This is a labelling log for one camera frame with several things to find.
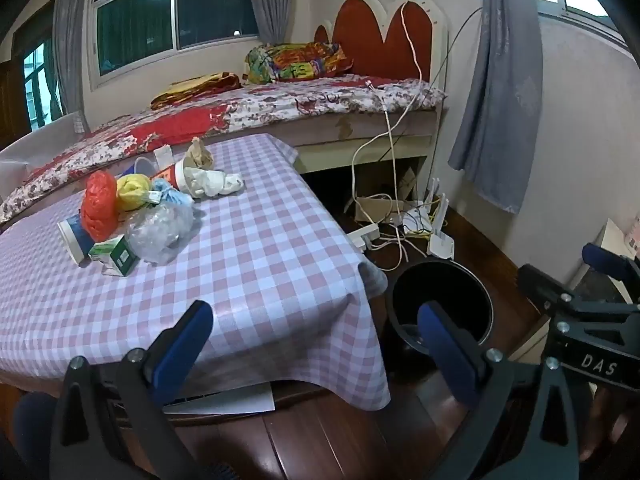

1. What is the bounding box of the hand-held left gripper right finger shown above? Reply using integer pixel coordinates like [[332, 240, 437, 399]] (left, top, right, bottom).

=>
[[416, 301, 583, 480]]

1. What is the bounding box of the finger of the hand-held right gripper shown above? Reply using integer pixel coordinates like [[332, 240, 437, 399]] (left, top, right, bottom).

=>
[[516, 263, 576, 313], [581, 242, 640, 306]]

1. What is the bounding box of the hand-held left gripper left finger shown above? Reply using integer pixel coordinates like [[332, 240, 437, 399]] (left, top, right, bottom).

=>
[[49, 300, 236, 480]]

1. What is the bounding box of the black round trash bin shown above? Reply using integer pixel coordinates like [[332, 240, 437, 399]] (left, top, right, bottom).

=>
[[385, 259, 495, 376]]

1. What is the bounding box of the green carton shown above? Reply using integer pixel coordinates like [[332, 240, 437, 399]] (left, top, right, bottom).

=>
[[89, 234, 141, 278]]

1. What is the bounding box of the blue face mask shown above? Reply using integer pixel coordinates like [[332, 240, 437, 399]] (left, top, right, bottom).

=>
[[150, 179, 196, 211]]

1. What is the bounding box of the blue paper cup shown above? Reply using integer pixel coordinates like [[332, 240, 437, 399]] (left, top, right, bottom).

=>
[[56, 214, 96, 266]]

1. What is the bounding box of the red paper cup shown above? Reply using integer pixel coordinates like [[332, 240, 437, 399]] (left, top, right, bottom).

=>
[[152, 164, 193, 193]]

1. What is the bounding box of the person's right hand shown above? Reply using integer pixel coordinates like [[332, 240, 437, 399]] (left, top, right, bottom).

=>
[[580, 390, 640, 461]]

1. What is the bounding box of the white box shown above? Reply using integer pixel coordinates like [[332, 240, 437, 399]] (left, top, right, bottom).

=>
[[597, 217, 640, 263]]

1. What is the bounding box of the white paper sheet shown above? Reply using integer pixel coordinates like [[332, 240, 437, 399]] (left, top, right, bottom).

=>
[[162, 384, 277, 416]]

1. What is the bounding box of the checkered tablecloth table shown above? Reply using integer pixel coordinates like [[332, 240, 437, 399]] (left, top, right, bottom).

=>
[[0, 132, 392, 411]]

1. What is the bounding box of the clear plastic bag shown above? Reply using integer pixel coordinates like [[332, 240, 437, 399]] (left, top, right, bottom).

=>
[[125, 202, 196, 265]]

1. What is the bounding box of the white router with antennas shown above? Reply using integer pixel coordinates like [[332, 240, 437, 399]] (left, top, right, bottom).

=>
[[402, 177, 448, 235]]

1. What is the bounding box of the white power strip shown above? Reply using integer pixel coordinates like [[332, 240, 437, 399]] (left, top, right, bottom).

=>
[[347, 224, 381, 251]]

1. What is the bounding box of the flat cardboard box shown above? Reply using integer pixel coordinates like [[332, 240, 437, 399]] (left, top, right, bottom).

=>
[[355, 195, 416, 223]]

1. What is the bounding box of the yellow plastic bag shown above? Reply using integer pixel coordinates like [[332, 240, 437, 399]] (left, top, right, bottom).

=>
[[116, 174, 153, 213]]

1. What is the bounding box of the red plastic bag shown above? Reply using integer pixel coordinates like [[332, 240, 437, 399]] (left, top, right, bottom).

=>
[[80, 170, 121, 243]]

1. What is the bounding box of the white crumpled plastic bag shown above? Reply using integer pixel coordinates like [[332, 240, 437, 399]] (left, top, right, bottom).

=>
[[182, 165, 247, 201]]

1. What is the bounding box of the long grey curtain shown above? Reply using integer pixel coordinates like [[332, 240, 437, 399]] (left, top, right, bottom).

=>
[[447, 0, 545, 215]]

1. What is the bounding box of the brown crumpled paper bag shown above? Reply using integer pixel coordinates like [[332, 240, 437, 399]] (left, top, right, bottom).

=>
[[184, 137, 216, 170]]

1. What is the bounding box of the white cloth cover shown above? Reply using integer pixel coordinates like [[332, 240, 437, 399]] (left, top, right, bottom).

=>
[[0, 112, 86, 201]]

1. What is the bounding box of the folded yellow red blanket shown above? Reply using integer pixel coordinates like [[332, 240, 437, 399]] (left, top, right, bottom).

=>
[[150, 72, 243, 110]]

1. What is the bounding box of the bed with floral cover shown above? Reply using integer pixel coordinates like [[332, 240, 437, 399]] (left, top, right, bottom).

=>
[[0, 74, 448, 226]]

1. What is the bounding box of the wooden door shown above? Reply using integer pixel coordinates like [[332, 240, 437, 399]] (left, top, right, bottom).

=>
[[0, 60, 26, 148]]

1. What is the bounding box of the small side window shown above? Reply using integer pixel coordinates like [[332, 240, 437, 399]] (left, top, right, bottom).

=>
[[22, 35, 63, 128]]

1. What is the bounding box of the red heart-shaped headboard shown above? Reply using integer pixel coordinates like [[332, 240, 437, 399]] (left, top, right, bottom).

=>
[[314, 0, 451, 83]]

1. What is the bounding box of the colourful patterned pillow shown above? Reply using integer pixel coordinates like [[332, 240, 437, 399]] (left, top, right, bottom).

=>
[[245, 40, 356, 83]]

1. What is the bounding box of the large white-framed window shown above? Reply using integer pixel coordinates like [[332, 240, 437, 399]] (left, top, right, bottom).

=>
[[87, 0, 263, 91]]

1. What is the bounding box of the thick white cable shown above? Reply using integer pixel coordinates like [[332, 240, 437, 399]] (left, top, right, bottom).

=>
[[350, 2, 433, 273]]

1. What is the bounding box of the cream bed frame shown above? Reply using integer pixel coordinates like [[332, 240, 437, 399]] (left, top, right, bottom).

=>
[[287, 105, 443, 176]]

